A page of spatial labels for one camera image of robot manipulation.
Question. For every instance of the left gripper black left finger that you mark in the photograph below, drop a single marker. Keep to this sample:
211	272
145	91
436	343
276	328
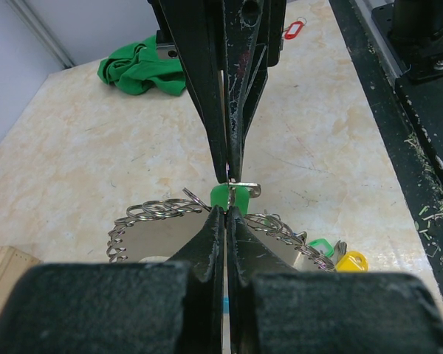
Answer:
202	299

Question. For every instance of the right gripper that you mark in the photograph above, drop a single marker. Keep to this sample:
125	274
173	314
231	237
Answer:
234	34

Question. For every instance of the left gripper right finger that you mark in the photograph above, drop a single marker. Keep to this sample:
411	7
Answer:
255	276

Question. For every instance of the large metal keyring with keys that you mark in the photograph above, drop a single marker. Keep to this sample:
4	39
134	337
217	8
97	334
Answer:
155	231

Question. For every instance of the green tagged key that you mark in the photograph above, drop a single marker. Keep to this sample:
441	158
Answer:
234	194

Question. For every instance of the red tagged key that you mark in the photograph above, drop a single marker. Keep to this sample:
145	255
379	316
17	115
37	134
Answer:
292	30

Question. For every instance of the green cloth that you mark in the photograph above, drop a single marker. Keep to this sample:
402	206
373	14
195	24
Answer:
136	68

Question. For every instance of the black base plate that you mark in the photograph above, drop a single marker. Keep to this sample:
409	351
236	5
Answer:
409	114

